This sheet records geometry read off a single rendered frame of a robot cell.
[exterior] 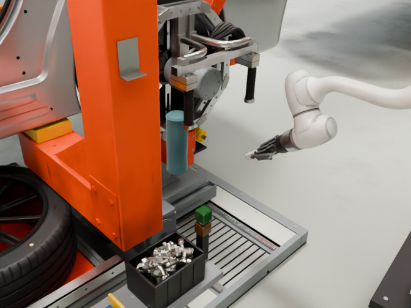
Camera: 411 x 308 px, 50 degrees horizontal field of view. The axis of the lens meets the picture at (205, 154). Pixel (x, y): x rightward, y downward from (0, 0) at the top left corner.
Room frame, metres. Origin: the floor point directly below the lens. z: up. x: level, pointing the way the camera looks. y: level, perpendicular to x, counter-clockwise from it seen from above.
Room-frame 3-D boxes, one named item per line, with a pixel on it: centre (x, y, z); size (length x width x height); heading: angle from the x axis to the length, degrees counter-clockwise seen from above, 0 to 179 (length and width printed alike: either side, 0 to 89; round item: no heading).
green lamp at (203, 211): (1.04, 0.00, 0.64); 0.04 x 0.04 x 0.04; 46
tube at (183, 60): (1.53, 0.10, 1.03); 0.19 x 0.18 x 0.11; 46
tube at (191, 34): (1.68, -0.04, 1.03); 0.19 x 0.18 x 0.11; 46
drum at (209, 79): (1.64, 0.06, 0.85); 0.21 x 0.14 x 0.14; 46
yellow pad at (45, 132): (1.46, 0.61, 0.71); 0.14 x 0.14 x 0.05; 46
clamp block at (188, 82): (1.42, 0.09, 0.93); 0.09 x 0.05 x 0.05; 46
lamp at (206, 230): (1.04, 0.00, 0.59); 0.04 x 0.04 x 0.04; 46
